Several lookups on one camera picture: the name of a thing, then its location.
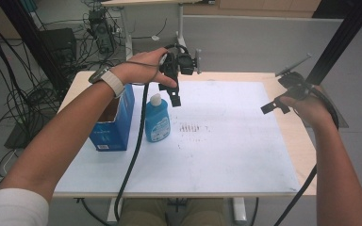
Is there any person's right leg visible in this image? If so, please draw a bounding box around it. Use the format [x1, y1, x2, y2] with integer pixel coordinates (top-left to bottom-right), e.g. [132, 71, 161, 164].
[185, 198, 230, 226]

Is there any white table mat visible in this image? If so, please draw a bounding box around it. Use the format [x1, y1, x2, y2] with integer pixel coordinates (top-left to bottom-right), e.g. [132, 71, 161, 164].
[54, 79, 302, 194]

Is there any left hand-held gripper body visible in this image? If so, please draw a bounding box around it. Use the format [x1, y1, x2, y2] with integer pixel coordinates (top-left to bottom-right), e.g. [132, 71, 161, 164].
[158, 43, 202, 88]

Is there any black frame post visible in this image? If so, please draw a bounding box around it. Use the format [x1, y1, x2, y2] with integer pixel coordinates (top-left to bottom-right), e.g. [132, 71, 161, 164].
[0, 0, 70, 92]
[304, 0, 362, 88]

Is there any white sleeve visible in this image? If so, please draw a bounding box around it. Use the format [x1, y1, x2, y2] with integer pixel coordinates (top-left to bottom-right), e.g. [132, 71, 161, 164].
[0, 187, 50, 226]

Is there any black computer tower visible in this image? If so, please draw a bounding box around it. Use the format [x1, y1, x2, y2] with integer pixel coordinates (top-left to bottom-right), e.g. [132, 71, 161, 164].
[88, 8, 116, 55]

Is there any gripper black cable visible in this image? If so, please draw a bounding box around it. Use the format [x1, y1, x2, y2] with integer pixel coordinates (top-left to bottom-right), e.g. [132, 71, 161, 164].
[113, 82, 151, 222]
[272, 82, 340, 226]

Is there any tangle of black floor cables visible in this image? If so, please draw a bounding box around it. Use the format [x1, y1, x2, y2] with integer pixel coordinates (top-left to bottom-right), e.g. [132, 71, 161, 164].
[0, 6, 60, 177]

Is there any person's left hand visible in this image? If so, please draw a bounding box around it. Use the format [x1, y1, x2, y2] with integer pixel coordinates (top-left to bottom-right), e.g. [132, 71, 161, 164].
[111, 47, 178, 89]

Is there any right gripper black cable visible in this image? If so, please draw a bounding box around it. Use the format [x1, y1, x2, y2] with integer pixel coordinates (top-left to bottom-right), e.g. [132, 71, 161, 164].
[272, 82, 340, 226]

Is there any white background desk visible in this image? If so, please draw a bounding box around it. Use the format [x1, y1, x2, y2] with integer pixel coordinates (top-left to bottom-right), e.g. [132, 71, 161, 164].
[100, 0, 216, 62]

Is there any person's right hand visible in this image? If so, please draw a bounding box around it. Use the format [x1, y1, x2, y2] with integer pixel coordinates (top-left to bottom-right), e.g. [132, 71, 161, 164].
[278, 85, 336, 130]

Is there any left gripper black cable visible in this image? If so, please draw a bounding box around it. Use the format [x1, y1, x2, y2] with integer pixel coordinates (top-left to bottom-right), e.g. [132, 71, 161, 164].
[113, 82, 151, 222]

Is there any white table leg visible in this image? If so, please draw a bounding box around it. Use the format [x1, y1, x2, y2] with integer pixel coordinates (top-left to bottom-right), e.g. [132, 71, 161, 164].
[232, 197, 248, 224]
[107, 197, 123, 224]

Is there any beige strap wristwatch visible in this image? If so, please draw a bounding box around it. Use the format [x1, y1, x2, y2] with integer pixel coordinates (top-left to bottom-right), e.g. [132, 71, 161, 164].
[88, 66, 126, 98]

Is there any thin grey cord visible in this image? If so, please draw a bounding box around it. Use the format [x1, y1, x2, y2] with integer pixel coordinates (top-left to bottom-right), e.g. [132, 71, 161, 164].
[123, 59, 168, 79]

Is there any blue cardboard box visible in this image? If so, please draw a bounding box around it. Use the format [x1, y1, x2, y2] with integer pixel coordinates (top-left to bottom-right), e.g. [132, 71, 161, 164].
[89, 83, 136, 153]

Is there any black cable under table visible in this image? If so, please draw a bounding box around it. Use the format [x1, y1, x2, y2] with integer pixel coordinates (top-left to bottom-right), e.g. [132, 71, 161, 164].
[251, 197, 260, 226]
[74, 197, 107, 226]

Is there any black equipment box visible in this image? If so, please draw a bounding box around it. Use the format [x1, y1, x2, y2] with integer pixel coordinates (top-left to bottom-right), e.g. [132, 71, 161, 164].
[39, 27, 78, 69]

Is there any dark floor mat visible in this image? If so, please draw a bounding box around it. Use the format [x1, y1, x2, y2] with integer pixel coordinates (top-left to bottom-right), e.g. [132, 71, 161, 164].
[4, 123, 37, 150]

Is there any blue bottle with white cap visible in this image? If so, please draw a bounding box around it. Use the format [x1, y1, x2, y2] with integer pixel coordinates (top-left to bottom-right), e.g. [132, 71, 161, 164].
[144, 92, 172, 144]

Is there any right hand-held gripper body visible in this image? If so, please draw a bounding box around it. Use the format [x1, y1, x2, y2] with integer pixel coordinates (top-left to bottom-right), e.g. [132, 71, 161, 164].
[274, 53, 317, 102]

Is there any person's leg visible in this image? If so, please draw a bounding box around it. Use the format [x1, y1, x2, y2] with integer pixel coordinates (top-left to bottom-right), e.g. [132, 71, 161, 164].
[185, 198, 230, 226]
[119, 198, 168, 226]

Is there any person's left leg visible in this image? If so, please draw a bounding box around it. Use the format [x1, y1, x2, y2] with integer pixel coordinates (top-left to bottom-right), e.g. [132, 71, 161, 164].
[119, 198, 168, 226]

